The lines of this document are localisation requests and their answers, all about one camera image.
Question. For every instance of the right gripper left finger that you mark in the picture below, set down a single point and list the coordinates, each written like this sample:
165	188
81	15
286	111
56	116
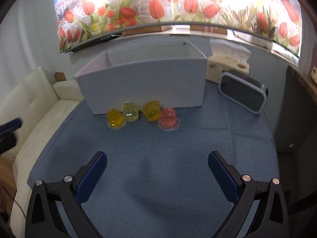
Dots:
43	217

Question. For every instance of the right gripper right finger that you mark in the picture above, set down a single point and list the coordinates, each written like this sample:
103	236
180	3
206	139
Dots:
270	218

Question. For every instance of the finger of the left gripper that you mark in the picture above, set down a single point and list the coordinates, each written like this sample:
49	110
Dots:
10	127

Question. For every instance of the orange jelly cup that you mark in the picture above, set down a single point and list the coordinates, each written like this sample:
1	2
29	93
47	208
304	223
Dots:
115	119
152	110

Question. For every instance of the pale green jelly cup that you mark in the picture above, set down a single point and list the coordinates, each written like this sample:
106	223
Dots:
130	111

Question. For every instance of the pink jelly cup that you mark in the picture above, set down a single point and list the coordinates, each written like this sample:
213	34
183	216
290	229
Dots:
169	120

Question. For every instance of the cream leather sofa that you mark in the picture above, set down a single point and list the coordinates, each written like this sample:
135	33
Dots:
43	107

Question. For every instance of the blue tablecloth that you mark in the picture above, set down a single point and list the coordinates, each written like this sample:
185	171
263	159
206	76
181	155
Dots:
158	183

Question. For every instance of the wooden side shelf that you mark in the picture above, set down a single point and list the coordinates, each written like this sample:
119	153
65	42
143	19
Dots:
305	82

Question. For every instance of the grey framed speaker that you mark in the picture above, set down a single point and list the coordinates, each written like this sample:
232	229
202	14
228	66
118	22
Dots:
244	91

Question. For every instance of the tulip pattern curtain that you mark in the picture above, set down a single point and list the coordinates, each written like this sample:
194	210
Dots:
80	20

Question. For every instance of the cream tissue box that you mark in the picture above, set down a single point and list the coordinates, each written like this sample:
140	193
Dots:
226	58

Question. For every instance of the white storage box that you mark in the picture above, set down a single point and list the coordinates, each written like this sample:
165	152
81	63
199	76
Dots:
173	74

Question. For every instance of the cardboard box on sill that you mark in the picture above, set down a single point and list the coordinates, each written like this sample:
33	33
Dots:
209	29

